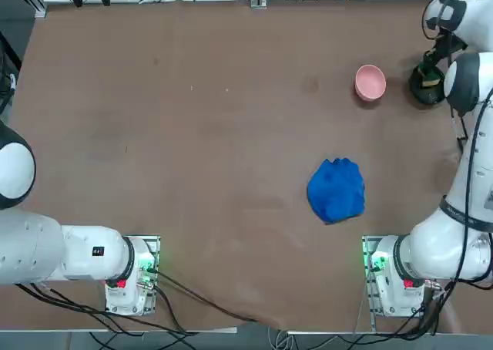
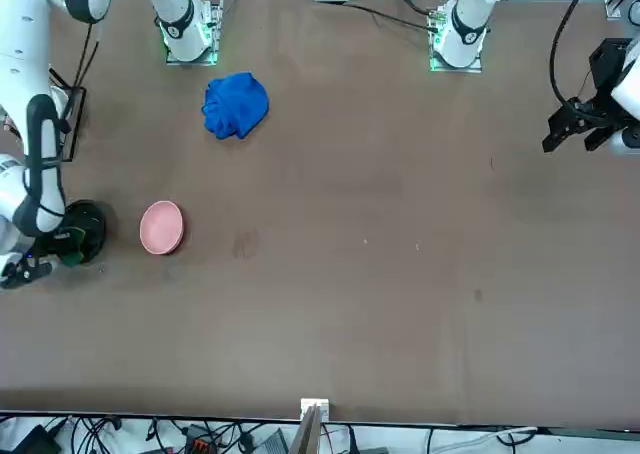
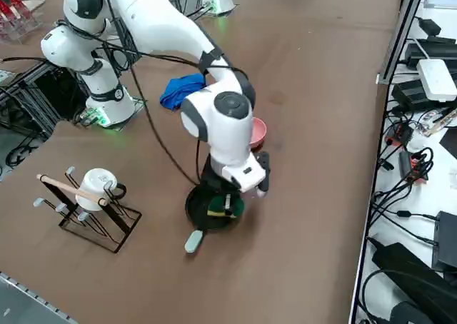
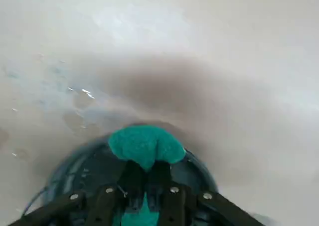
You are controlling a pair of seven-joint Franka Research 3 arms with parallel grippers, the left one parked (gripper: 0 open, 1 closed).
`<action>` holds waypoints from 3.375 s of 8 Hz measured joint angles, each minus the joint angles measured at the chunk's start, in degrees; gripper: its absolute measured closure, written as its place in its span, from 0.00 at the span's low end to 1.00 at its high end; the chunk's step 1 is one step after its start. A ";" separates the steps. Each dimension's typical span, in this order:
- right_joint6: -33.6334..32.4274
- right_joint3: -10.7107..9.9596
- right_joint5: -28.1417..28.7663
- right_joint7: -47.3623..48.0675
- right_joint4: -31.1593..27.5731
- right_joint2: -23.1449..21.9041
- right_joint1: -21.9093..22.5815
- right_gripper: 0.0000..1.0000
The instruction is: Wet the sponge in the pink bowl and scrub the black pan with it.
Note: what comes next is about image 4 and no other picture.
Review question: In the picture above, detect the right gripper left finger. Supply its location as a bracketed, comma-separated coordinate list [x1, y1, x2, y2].
[7, 160, 146, 226]

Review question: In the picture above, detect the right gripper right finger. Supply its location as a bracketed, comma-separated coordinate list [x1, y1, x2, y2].
[147, 160, 268, 226]

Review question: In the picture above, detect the green and yellow sponge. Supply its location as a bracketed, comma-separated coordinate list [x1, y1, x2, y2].
[108, 125, 187, 226]

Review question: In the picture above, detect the black pan grey handle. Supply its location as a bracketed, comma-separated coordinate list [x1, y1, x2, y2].
[21, 121, 220, 226]

